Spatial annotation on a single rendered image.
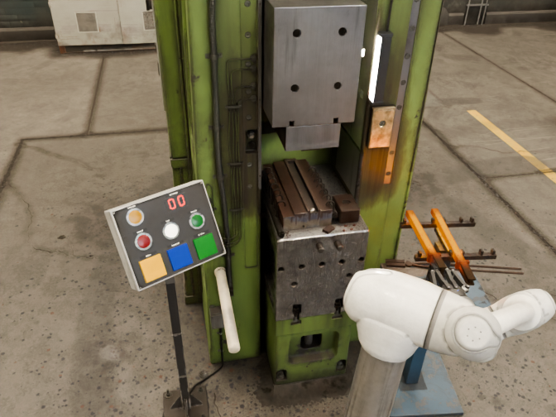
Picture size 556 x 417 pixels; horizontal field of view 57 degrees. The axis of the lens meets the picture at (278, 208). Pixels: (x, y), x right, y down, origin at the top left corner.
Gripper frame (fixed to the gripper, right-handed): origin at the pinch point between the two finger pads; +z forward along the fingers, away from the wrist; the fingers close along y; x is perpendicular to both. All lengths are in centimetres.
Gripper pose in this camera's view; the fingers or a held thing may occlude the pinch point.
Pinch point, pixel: (438, 264)
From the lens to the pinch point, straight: 192.5
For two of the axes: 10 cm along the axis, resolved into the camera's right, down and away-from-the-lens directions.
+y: 10.0, -0.2, 0.7
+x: 0.2, -8.4, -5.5
